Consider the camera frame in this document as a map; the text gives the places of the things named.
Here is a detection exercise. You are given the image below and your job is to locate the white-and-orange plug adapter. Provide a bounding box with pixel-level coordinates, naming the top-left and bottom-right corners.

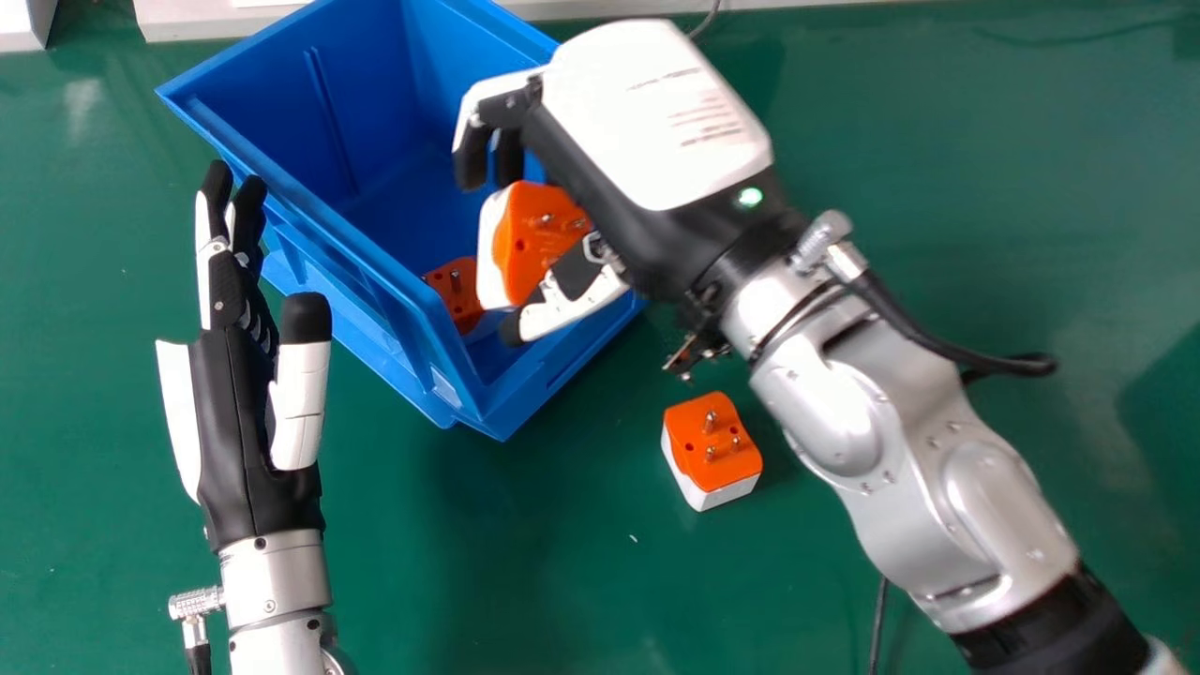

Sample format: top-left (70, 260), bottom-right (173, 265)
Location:
top-left (475, 180), bottom-right (597, 311)
top-left (660, 391), bottom-right (764, 513)
top-left (421, 256), bottom-right (488, 338)

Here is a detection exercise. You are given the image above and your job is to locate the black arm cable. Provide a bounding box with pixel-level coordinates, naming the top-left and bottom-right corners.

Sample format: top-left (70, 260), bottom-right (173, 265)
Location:
top-left (848, 272), bottom-right (1060, 381)

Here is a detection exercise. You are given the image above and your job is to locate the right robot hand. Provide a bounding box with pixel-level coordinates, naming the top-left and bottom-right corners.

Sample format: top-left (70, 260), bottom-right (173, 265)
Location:
top-left (451, 18), bottom-right (812, 348)

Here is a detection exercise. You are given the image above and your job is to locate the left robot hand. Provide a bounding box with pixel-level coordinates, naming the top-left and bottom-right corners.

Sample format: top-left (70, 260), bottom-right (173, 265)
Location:
top-left (155, 159), bottom-right (334, 554)

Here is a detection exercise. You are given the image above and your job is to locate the blue plastic bin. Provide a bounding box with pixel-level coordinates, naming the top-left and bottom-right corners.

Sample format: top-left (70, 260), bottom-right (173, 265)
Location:
top-left (156, 0), bottom-right (650, 443)

